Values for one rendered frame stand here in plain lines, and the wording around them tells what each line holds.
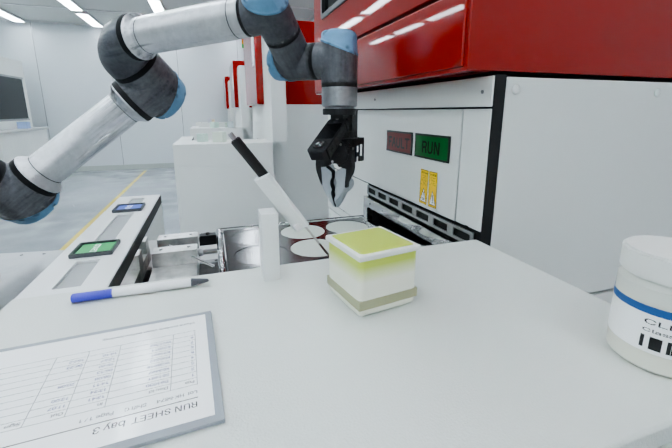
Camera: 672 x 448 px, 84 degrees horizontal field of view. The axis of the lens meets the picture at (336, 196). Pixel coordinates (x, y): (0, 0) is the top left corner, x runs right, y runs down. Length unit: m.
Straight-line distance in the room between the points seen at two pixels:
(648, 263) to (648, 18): 0.56
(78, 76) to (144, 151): 1.76
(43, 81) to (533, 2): 8.78
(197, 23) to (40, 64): 8.31
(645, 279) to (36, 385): 0.47
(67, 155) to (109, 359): 0.76
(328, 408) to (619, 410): 0.20
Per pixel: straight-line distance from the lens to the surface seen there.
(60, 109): 8.99
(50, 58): 9.05
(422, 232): 0.76
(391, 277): 0.39
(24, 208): 1.13
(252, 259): 0.71
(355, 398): 0.31
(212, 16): 0.81
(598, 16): 0.77
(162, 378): 0.34
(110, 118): 1.05
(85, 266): 0.63
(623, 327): 0.40
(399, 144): 0.84
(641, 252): 0.38
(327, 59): 0.79
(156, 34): 0.89
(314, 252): 0.73
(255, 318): 0.40
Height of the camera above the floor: 1.17
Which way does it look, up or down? 13 degrees down
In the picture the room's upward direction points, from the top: straight up
